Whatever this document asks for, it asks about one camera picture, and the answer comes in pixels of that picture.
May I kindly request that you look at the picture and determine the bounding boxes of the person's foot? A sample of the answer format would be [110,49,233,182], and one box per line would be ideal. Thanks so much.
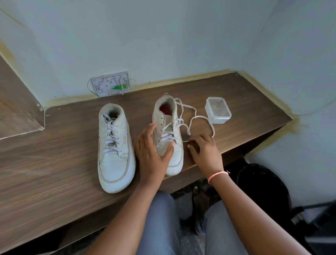
[192,185,212,235]

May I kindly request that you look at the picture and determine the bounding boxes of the person's right hand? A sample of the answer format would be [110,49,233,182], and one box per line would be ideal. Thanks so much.
[187,133,225,180]

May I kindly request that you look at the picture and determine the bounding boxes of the wooden side shelf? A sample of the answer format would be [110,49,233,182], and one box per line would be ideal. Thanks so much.
[0,55,45,140]

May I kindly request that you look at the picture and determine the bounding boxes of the person's right leg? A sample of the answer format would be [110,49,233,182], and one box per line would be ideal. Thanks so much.
[204,200,248,255]

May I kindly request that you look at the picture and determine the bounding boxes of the person's left leg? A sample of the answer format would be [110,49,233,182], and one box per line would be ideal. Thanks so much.
[136,190,182,255]

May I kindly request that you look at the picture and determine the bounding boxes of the clear plastic container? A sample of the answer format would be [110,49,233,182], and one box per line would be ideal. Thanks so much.
[205,97,232,124]

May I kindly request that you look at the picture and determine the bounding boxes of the white shoelace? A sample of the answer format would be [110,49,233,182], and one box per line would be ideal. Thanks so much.
[174,98,216,143]

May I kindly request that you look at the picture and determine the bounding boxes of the person's left hand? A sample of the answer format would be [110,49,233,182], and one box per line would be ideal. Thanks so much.
[134,123,175,186]

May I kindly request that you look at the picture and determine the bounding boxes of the pink wristband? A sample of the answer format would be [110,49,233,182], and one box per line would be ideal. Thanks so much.
[207,170,231,184]

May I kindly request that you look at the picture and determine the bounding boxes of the person's leg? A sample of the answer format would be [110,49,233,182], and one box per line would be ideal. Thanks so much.
[136,190,182,255]
[204,200,248,255]

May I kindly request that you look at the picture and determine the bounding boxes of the white laced sneaker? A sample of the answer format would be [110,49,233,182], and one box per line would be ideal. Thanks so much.
[98,103,136,194]

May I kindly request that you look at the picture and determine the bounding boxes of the black bag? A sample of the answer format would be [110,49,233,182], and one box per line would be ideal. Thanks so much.
[236,163,298,237]

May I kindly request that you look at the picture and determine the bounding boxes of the person's left forearm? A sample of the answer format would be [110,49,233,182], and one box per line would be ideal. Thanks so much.
[85,181,166,255]

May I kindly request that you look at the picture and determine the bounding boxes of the white sneaker with red insole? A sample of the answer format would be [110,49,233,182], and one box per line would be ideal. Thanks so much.
[152,94,184,176]

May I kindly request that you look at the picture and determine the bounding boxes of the person's right forearm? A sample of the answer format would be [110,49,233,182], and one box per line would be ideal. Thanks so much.
[209,173,311,255]

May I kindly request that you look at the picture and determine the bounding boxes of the black chair frame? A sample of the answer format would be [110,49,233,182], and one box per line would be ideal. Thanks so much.
[290,200,336,255]

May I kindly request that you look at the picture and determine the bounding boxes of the grey wall cable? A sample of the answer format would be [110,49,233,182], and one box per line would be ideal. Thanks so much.
[292,97,336,117]

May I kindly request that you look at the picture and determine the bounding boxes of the white wall socket plate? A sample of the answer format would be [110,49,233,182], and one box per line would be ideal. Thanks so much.
[90,71,131,97]

